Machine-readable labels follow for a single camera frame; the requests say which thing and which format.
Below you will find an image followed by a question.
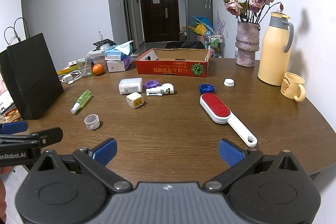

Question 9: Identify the white tape ring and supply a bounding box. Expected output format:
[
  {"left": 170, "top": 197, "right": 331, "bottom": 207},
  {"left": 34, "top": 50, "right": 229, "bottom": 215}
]
[{"left": 84, "top": 114, "right": 100, "bottom": 130}]

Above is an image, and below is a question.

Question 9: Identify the red white lint brush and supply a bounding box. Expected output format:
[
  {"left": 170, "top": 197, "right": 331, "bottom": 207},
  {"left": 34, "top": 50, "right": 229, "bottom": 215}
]
[{"left": 199, "top": 93, "right": 257, "bottom": 148}]

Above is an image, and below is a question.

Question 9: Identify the green spray bottle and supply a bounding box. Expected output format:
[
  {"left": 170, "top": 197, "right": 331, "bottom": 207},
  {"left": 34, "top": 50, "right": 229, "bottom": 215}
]
[{"left": 71, "top": 90, "right": 92, "bottom": 114}]

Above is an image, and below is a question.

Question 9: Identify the small white plug charger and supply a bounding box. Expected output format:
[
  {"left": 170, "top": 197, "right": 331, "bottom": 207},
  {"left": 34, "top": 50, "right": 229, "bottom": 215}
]
[{"left": 126, "top": 92, "right": 144, "bottom": 109}]

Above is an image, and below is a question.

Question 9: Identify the white round cap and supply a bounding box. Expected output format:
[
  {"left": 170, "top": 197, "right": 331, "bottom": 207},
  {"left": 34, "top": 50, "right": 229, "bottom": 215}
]
[{"left": 224, "top": 79, "right": 235, "bottom": 87}]

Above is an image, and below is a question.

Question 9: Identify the blue bottle cap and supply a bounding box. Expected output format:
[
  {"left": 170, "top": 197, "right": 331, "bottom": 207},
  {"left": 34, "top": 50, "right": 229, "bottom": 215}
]
[{"left": 199, "top": 84, "right": 215, "bottom": 94}]

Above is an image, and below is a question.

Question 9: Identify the purple round lid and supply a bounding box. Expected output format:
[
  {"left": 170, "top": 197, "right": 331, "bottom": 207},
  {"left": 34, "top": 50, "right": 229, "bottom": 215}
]
[{"left": 144, "top": 80, "right": 159, "bottom": 89}]

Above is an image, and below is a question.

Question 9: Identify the white green small bottle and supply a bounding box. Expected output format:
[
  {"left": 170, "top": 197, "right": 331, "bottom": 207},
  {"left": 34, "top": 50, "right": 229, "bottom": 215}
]
[{"left": 146, "top": 83, "right": 174, "bottom": 96}]

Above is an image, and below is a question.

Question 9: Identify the stack of magazines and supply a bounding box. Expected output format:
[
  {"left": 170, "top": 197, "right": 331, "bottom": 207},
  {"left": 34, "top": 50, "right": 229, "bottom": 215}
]
[{"left": 0, "top": 81, "right": 21, "bottom": 123}]

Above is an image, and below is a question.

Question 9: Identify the black paper bag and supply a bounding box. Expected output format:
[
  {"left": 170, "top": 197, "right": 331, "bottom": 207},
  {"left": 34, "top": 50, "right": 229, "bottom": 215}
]
[{"left": 1, "top": 33, "right": 63, "bottom": 120}]

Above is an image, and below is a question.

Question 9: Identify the clear glass cup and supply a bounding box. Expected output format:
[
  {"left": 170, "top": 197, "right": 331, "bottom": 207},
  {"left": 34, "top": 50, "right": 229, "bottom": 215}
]
[{"left": 76, "top": 56, "right": 92, "bottom": 77}]

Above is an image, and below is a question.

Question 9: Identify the orange fruit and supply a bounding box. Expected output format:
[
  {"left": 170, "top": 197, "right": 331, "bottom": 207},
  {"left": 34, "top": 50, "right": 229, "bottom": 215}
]
[{"left": 92, "top": 64, "right": 104, "bottom": 76}]

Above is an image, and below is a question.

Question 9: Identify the cream bear mug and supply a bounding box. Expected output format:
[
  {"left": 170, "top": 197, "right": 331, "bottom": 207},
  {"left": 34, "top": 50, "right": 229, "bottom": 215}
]
[{"left": 281, "top": 72, "right": 306, "bottom": 102}]

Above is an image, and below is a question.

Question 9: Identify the clear food container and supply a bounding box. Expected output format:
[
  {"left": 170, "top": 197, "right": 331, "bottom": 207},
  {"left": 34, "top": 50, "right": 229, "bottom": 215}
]
[{"left": 89, "top": 50, "right": 108, "bottom": 71}]

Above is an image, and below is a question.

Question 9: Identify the purple tissue pack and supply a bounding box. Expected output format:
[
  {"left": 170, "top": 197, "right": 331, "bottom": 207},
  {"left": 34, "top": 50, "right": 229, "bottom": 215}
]
[{"left": 106, "top": 56, "right": 132, "bottom": 73}]

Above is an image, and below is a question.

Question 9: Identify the blue tissue pack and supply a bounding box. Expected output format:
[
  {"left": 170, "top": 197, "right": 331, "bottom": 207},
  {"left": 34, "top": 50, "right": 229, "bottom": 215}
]
[{"left": 104, "top": 40, "right": 133, "bottom": 61}]

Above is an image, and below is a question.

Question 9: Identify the cream thermos jug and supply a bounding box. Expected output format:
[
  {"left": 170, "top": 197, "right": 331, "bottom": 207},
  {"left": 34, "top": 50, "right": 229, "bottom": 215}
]
[{"left": 257, "top": 12, "right": 294, "bottom": 86}]

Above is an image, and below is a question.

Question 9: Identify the red cardboard box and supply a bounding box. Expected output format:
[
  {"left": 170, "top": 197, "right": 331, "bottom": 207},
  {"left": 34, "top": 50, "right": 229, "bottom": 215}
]
[{"left": 135, "top": 48, "right": 210, "bottom": 77}]

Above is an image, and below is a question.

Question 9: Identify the black headset on container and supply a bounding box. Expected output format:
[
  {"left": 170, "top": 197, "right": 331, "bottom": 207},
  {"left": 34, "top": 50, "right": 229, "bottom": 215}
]
[{"left": 93, "top": 39, "right": 116, "bottom": 50}]

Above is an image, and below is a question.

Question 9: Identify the metal trolley rack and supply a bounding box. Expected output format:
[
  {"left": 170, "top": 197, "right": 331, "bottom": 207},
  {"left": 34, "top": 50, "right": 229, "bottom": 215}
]
[{"left": 205, "top": 31, "right": 225, "bottom": 58}]

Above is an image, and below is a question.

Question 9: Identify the black bag on chair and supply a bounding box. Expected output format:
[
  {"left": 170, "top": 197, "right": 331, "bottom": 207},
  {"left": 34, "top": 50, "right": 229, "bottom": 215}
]
[{"left": 165, "top": 41, "right": 205, "bottom": 50}]

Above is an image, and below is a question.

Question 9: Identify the pink textured vase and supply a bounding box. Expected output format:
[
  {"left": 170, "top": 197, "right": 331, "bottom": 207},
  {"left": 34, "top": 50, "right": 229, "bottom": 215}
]
[{"left": 235, "top": 22, "right": 260, "bottom": 68}]

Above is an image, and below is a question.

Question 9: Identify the yellow blue toy pile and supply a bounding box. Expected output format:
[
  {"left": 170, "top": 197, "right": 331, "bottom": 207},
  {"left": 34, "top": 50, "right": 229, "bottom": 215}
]
[{"left": 188, "top": 16, "right": 214, "bottom": 36}]

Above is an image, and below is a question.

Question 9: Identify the grey refrigerator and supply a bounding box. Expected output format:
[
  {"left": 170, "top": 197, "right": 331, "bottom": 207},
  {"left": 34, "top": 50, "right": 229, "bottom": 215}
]
[{"left": 185, "top": 0, "right": 213, "bottom": 42}]

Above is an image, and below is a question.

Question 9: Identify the dark entrance door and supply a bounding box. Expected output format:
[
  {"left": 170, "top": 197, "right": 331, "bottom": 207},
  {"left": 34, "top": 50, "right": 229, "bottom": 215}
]
[{"left": 140, "top": 0, "right": 180, "bottom": 43}]

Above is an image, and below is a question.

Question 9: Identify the white charger with cable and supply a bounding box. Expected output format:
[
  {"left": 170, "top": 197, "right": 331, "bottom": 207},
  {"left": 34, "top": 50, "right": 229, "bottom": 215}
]
[{"left": 59, "top": 70, "right": 82, "bottom": 85}]

